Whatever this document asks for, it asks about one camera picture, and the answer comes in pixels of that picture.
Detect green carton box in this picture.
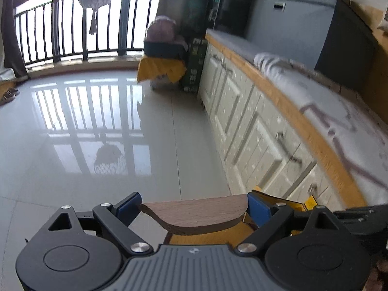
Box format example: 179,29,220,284
181,38,208,93

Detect wooden bin lid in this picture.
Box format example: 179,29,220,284
139,194,248,234

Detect metal drawer handle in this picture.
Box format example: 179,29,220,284
275,132,302,166
212,54,234,74

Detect black shelf unit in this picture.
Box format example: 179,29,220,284
207,0,251,36

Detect yellow cloth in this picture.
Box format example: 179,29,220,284
137,57,187,83

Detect yellow trash bin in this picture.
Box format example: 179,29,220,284
163,186,318,248

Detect white drawer cabinet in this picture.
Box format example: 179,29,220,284
198,31,366,210

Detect purple stuffed cushion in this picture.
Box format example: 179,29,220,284
144,16,184,43

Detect dark blue basket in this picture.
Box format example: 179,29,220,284
143,41,189,60

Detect grey storage box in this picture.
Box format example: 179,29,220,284
243,0,378,91

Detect slippers on floor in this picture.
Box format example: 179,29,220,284
0,87,20,106

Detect cartoon bear blanket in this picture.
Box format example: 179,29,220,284
253,53,387,206

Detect black balcony railing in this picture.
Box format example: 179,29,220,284
14,0,159,68

